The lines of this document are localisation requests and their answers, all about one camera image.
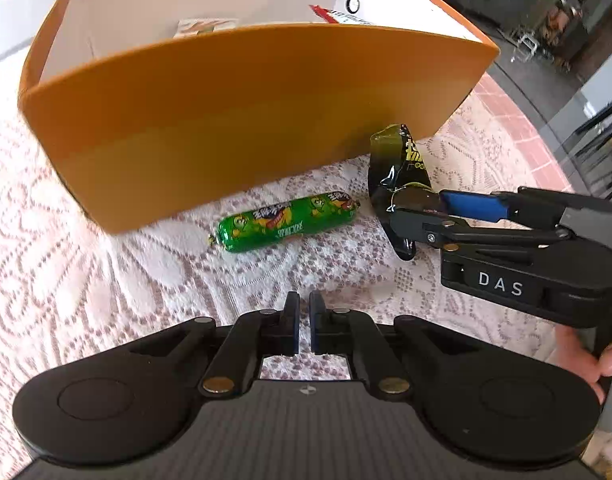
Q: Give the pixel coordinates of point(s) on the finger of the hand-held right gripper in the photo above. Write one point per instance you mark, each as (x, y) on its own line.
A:
(473, 207)
(461, 235)

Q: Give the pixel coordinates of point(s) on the dark chair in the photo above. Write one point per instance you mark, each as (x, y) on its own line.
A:
(603, 155)

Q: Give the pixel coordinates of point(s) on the green sausage snack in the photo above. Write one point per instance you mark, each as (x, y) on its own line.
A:
(281, 220)

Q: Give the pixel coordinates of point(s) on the person's right hand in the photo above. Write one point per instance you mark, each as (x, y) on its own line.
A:
(581, 355)

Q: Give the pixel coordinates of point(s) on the red snack packet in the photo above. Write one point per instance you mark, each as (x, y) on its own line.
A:
(343, 16)

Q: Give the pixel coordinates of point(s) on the white lace tablecloth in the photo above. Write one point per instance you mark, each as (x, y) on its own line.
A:
(111, 280)

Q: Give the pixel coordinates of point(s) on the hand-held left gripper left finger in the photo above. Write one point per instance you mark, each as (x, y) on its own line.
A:
(292, 325)

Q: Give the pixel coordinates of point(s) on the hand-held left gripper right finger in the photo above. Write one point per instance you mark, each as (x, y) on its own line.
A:
(316, 325)

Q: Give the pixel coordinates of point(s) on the orange cardboard box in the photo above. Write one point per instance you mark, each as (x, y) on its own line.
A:
(236, 110)

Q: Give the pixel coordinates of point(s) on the black green snack packet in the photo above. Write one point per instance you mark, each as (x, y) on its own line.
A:
(396, 160)

